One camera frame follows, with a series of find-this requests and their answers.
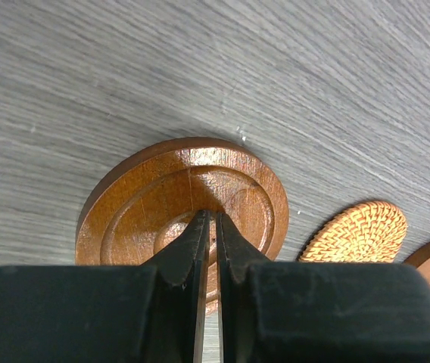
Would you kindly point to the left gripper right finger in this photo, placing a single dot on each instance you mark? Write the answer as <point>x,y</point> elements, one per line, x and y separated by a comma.
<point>236,310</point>

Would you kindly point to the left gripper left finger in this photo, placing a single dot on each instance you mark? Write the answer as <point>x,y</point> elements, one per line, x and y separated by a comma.
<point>176,326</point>

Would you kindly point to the small woven rattan coaster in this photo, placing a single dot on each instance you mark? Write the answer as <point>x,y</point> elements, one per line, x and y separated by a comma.
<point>368,232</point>

